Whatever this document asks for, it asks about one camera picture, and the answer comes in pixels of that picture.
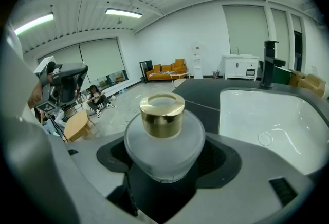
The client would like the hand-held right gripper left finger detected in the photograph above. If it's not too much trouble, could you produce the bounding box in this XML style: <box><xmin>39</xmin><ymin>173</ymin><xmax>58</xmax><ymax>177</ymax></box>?
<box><xmin>1</xmin><ymin>26</ymin><xmax>156</xmax><ymax>224</ymax></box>

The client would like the black framed panel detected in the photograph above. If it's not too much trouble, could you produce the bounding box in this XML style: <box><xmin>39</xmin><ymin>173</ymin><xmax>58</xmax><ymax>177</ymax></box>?
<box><xmin>139</xmin><ymin>60</ymin><xmax>155</xmax><ymax>84</ymax></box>

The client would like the frosted glass bottle gold cap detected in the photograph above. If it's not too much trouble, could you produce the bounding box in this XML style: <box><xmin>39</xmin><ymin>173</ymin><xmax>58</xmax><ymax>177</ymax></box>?
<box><xmin>124</xmin><ymin>92</ymin><xmax>206</xmax><ymax>184</ymax></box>

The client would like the white sink basin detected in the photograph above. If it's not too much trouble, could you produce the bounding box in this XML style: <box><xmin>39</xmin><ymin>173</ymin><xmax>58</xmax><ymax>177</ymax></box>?
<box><xmin>218</xmin><ymin>87</ymin><xmax>329</xmax><ymax>176</ymax></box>

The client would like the cardboard box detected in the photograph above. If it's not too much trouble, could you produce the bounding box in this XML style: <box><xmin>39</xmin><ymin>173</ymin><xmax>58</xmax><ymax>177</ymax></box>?
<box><xmin>288</xmin><ymin>68</ymin><xmax>306</xmax><ymax>87</ymax></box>
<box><xmin>297</xmin><ymin>73</ymin><xmax>327</xmax><ymax>98</ymax></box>

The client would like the ceiling tube light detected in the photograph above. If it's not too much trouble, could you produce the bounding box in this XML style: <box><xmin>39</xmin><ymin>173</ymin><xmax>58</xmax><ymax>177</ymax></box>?
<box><xmin>105</xmin><ymin>8</ymin><xmax>143</xmax><ymax>19</ymax></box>
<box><xmin>14</xmin><ymin>13</ymin><xmax>54</xmax><ymax>36</ymax></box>

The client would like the dark green container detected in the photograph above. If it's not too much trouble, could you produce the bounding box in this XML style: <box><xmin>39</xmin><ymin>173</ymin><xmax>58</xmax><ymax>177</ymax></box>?
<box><xmin>271</xmin><ymin>65</ymin><xmax>293</xmax><ymax>85</ymax></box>

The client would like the white vanity cabinet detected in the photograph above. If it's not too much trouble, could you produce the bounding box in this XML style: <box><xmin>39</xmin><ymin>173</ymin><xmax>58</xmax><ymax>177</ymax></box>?
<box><xmin>222</xmin><ymin>53</ymin><xmax>260</xmax><ymax>81</ymax></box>

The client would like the light wooden table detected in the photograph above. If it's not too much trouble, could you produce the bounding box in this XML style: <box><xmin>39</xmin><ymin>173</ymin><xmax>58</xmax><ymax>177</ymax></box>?
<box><xmin>63</xmin><ymin>109</ymin><xmax>95</xmax><ymax>143</ymax></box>

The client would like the white roller blind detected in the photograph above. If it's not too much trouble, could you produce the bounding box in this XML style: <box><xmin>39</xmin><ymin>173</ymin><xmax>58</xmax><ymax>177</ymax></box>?
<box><xmin>79</xmin><ymin>37</ymin><xmax>127</xmax><ymax>83</ymax></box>
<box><xmin>222</xmin><ymin>5</ymin><xmax>269</xmax><ymax>61</ymax></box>
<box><xmin>38</xmin><ymin>44</ymin><xmax>90</xmax><ymax>84</ymax></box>
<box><xmin>270</xmin><ymin>8</ymin><xmax>291</xmax><ymax>62</ymax></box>

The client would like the white round side table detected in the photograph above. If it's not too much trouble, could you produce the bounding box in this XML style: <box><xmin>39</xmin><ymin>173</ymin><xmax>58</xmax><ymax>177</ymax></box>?
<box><xmin>170</xmin><ymin>69</ymin><xmax>190</xmax><ymax>87</ymax></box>

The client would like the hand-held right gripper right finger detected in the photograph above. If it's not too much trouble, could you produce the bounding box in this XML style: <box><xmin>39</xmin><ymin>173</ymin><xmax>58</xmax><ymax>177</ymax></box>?
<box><xmin>164</xmin><ymin>132</ymin><xmax>317</xmax><ymax>224</ymax></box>

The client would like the white water dispenser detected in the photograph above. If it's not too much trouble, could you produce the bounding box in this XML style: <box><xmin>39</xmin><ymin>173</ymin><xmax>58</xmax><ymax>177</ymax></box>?
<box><xmin>191</xmin><ymin>43</ymin><xmax>204</xmax><ymax>80</ymax></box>

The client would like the black faucet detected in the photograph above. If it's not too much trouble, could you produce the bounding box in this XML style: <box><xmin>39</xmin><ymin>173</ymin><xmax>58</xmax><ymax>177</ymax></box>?
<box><xmin>259</xmin><ymin>40</ymin><xmax>286</xmax><ymax>90</ymax></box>

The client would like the person's left forearm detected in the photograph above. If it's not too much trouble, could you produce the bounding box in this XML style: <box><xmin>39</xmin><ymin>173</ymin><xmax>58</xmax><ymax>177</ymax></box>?
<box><xmin>27</xmin><ymin>81</ymin><xmax>44</xmax><ymax>111</ymax></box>

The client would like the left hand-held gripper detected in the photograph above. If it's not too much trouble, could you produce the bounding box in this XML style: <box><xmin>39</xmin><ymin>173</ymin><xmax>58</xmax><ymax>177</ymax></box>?
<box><xmin>33</xmin><ymin>55</ymin><xmax>89</xmax><ymax>115</ymax></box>

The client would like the orange sofa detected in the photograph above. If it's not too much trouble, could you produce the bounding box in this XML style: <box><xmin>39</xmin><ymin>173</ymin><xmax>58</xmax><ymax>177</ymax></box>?
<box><xmin>145</xmin><ymin>58</ymin><xmax>188</xmax><ymax>81</ymax></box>

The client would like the dark grey sink counter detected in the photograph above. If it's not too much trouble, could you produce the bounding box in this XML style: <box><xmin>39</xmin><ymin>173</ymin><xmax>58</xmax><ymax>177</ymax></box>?
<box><xmin>171</xmin><ymin>78</ymin><xmax>329</xmax><ymax>185</ymax></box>

